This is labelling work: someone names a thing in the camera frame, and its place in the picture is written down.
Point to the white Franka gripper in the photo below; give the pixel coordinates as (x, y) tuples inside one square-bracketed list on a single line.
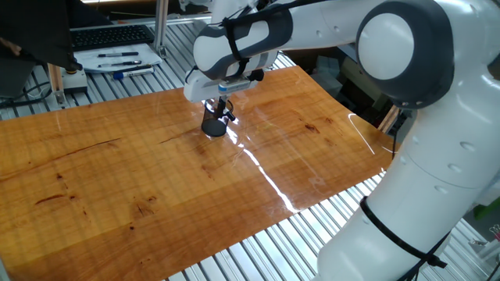
[(203, 87)]

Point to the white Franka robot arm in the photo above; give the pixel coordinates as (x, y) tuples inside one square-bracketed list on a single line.
[(384, 45)]

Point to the black mesh pen holder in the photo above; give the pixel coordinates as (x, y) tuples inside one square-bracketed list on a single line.
[(213, 128)]

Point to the thin black pen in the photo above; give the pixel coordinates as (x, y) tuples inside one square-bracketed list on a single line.
[(117, 54), (125, 63)]

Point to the person's bare hand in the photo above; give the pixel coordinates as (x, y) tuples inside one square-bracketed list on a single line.
[(9, 46)]

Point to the white marker blue cap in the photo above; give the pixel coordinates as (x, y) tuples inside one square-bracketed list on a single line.
[(136, 73)]

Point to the glossy wood-grain mat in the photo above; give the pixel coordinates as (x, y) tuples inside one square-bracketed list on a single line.
[(117, 175)]

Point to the black computer keyboard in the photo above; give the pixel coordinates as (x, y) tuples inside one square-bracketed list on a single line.
[(109, 37)]

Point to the white paper sheet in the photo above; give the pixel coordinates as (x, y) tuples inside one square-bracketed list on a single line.
[(90, 58)]

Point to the white emergency stop box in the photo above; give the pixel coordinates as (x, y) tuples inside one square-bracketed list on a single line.
[(74, 82)]

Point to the long wooden stick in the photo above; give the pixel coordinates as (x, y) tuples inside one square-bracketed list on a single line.
[(388, 119)]

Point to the black cloth jacket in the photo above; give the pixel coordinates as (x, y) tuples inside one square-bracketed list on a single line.
[(35, 27)]

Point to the dark grey box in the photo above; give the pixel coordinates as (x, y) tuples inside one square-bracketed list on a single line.
[(15, 78)]

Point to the green plastic object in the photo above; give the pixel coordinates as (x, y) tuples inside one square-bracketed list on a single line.
[(488, 208)]

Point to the aluminium frame post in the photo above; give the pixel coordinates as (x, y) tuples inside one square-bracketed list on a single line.
[(161, 23)]

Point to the aluminium frame rail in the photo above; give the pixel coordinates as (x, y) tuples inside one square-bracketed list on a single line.
[(129, 21)]

